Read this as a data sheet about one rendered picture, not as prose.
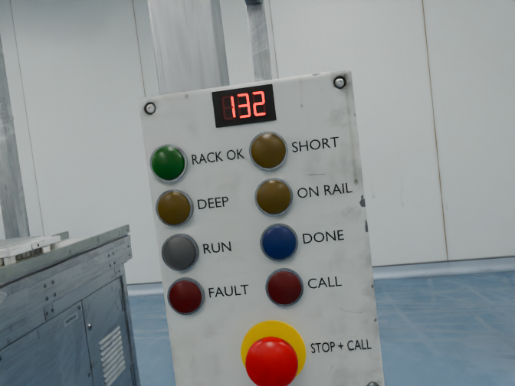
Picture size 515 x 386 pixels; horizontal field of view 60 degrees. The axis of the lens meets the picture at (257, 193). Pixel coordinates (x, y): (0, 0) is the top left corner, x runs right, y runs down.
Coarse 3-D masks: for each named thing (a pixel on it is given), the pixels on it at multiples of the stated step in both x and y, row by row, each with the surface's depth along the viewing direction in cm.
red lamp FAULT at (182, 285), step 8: (184, 280) 36; (176, 288) 36; (184, 288) 35; (192, 288) 35; (176, 296) 36; (184, 296) 35; (192, 296) 35; (200, 296) 36; (176, 304) 36; (184, 304) 35; (192, 304) 35; (184, 312) 36
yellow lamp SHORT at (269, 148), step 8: (264, 136) 34; (272, 136) 34; (256, 144) 34; (264, 144) 34; (272, 144) 34; (280, 144) 34; (256, 152) 34; (264, 152) 34; (272, 152) 34; (280, 152) 34; (256, 160) 34; (264, 160) 34; (272, 160) 34; (280, 160) 34
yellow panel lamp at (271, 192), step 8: (264, 184) 34; (272, 184) 34; (280, 184) 34; (264, 192) 34; (272, 192) 34; (280, 192) 34; (288, 192) 34; (264, 200) 34; (272, 200) 34; (280, 200) 34; (288, 200) 34; (264, 208) 34; (272, 208) 34; (280, 208) 34
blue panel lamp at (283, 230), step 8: (272, 232) 34; (280, 232) 34; (288, 232) 34; (264, 240) 35; (272, 240) 34; (280, 240) 34; (288, 240) 34; (296, 240) 35; (264, 248) 35; (272, 248) 34; (280, 248) 34; (288, 248) 34; (272, 256) 35; (280, 256) 35; (288, 256) 35
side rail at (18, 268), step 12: (120, 228) 179; (84, 240) 150; (96, 240) 158; (48, 252) 128; (60, 252) 134; (72, 252) 141; (12, 264) 113; (24, 264) 117; (36, 264) 122; (0, 276) 107; (12, 276) 112
